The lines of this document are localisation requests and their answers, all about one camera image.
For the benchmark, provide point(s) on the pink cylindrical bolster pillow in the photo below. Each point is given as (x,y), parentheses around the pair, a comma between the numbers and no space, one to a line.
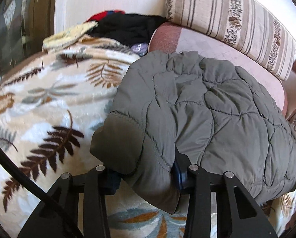
(170,38)

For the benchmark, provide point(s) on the grey quilted hooded jacket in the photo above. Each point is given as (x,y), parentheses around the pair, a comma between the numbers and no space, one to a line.
(214,112)

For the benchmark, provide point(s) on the leaf print fleece blanket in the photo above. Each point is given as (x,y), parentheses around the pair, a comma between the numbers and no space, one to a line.
(49,112)

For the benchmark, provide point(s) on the black and red clothes pile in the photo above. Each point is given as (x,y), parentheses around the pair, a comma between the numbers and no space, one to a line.
(127,28)

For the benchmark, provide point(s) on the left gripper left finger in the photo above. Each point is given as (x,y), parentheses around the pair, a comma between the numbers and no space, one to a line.
(80,207)

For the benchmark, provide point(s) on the wooden door with glass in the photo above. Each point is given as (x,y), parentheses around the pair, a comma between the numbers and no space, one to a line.
(23,26)

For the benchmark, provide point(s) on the pale yellow cloth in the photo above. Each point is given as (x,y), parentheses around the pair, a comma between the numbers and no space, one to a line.
(67,37)

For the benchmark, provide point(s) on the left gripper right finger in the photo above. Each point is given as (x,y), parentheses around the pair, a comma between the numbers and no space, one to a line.
(192,180)

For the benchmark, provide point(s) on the striped floral back cushion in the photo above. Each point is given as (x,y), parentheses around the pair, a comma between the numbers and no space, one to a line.
(244,25)

